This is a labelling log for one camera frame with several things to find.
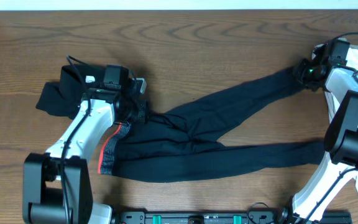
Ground dark navy leggings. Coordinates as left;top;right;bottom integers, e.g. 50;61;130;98
98;68;324;183

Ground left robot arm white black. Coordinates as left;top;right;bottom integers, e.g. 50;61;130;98
22;87;146;223

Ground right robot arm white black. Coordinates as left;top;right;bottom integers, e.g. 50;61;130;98
277;56;358;223

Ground folded black polo shirt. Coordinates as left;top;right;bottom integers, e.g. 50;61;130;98
35;65;106;119

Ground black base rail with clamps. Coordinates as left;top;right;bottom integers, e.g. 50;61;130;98
113;202;352;224

